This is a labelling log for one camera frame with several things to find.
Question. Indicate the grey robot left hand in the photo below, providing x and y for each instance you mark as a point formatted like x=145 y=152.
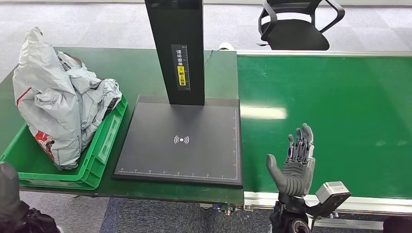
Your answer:
x=9 y=193

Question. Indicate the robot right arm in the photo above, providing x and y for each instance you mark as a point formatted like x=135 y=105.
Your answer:
x=289 y=218

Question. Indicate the black and yellow label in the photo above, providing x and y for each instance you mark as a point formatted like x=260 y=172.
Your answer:
x=181 y=68

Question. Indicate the black scanner column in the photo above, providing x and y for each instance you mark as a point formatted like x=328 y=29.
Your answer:
x=175 y=29

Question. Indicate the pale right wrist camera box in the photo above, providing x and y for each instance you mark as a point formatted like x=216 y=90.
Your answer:
x=333 y=193

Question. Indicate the green table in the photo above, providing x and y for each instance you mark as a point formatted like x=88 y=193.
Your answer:
x=145 y=70

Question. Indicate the black object under conveyor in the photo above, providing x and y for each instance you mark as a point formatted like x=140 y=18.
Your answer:
x=397 y=225

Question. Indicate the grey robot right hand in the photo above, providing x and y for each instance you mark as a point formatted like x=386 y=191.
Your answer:
x=294 y=178

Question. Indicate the black office chair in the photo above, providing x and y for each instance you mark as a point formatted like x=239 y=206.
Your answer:
x=293 y=34

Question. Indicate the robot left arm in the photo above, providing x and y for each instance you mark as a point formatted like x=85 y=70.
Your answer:
x=35 y=223

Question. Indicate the green conveyor belt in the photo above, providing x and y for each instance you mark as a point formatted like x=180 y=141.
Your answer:
x=338 y=96

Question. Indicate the crumpled grey package, red line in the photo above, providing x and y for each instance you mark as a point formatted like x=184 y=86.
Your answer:
x=89 y=135

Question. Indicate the white round object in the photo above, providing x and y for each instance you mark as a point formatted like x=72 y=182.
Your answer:
x=225 y=47

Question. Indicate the black scanner base plate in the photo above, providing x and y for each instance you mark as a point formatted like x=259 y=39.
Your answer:
x=193 y=154

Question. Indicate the white package with red print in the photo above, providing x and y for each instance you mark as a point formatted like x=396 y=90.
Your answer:
x=48 y=106

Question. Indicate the crumpled grey package with barcode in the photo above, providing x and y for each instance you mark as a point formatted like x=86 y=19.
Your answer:
x=96 y=93

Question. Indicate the green plastic crate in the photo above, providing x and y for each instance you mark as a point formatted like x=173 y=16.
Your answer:
x=96 y=154

